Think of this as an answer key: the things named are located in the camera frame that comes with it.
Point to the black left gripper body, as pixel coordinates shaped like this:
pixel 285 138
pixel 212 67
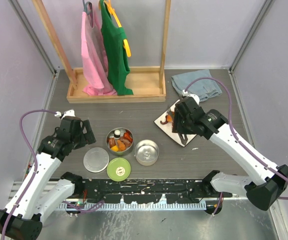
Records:
pixel 79 139

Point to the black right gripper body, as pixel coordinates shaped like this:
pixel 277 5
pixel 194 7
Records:
pixel 181 125

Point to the brown sausage piece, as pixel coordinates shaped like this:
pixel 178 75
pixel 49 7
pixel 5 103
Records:
pixel 111 142

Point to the round steel lid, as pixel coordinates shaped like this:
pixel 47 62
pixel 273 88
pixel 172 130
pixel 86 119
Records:
pixel 96 160

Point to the yellow food piece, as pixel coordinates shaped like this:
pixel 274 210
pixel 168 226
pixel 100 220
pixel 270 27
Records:
pixel 115 148

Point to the large round steel tin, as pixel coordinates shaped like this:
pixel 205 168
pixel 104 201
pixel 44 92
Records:
pixel 111 134

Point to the orange food piece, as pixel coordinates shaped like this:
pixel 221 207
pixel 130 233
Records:
pixel 121 146

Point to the red food piece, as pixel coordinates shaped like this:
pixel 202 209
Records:
pixel 128 136

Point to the brown meat chunk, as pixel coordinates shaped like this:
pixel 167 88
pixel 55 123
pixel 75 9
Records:
pixel 126 142

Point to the green round lid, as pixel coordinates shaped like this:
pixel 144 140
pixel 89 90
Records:
pixel 118 169

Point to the small steel bowl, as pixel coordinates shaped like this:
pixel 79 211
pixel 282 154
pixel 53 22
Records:
pixel 146 152

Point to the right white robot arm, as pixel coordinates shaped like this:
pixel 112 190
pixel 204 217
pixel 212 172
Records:
pixel 265 181

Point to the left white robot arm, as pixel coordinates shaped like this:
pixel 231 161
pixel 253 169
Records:
pixel 23 217

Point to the food pile on plate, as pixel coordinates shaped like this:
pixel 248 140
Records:
pixel 169 117

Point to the white square plate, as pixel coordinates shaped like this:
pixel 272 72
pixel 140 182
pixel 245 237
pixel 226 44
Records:
pixel 167 128

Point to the wooden clothes rack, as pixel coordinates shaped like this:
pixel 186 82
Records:
pixel 147 82

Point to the pink shirt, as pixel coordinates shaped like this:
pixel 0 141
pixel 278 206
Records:
pixel 94 58

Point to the yellow clothes hanger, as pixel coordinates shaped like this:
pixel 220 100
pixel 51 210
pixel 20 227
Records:
pixel 112 27

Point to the green shirt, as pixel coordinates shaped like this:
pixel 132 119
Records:
pixel 118 68

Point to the grey clothes hanger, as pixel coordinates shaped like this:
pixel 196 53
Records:
pixel 88 9

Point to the white cable duct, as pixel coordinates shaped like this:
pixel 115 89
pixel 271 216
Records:
pixel 159 206

